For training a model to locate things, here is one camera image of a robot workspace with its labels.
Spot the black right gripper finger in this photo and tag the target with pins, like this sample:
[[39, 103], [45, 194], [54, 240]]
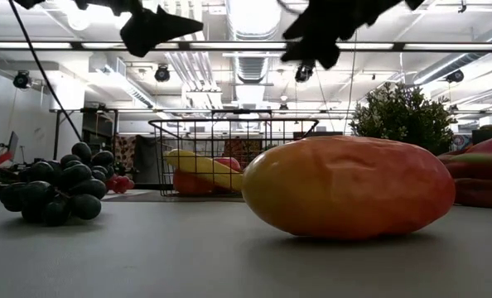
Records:
[[316, 53], [302, 31]]

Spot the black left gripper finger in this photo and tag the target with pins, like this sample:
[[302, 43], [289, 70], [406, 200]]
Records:
[[150, 33]]

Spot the orange yellow mango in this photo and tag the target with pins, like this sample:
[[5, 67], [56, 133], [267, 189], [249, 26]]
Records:
[[345, 190]]

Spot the yellow banana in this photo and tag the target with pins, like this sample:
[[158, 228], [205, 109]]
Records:
[[204, 167]]

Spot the orange round fruit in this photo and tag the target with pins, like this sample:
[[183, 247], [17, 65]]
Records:
[[188, 184]]

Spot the pink dragon fruit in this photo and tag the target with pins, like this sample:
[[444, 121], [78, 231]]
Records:
[[486, 165]]

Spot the black overhead light bar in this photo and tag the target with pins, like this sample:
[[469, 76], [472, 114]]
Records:
[[184, 46]]

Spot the black ceiling spotlight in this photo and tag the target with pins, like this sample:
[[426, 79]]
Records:
[[455, 76], [162, 73], [21, 80]]

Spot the green bushy plant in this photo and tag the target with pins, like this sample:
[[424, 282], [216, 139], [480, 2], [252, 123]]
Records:
[[403, 116]]

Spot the brown patterned curtain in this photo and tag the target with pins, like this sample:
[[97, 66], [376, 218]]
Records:
[[126, 151]]

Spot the grey hanging cloth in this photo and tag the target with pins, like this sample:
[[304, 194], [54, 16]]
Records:
[[148, 159]]

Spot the black metal rack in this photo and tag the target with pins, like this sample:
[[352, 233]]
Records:
[[56, 136]]

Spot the red grape bunch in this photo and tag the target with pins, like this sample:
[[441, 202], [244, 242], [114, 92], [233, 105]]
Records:
[[122, 184]]

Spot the grey tilted monitor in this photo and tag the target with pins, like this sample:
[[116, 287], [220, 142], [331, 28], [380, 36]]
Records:
[[13, 142]]

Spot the black grape bunch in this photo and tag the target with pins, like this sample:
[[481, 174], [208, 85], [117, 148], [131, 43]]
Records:
[[47, 194]]

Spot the red background object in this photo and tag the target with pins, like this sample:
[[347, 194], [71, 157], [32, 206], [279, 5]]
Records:
[[1, 158]]

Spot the black overhead camera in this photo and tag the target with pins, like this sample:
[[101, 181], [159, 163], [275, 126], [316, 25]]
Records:
[[303, 74]]

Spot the silver ventilation duct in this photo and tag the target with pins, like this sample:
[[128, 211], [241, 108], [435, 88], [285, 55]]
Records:
[[252, 68]]

